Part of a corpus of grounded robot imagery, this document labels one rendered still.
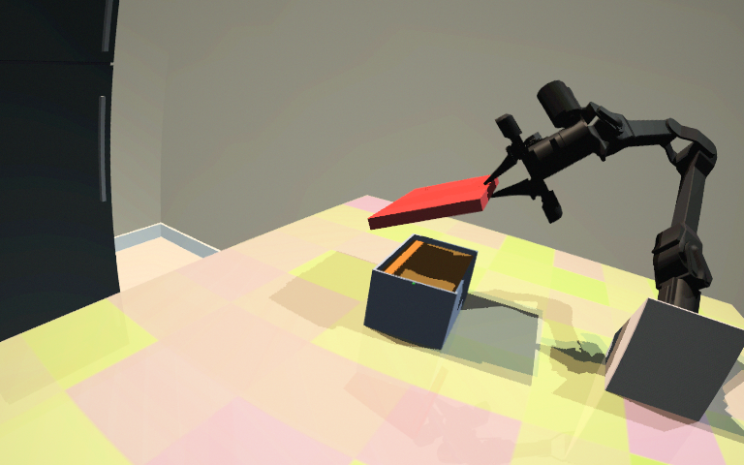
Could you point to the red rectangular lid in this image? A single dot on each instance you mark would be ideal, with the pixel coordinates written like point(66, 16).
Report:
point(438, 201)

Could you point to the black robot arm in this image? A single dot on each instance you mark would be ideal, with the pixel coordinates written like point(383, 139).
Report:
point(680, 268)

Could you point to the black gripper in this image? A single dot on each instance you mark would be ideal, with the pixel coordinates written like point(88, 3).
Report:
point(549, 156)

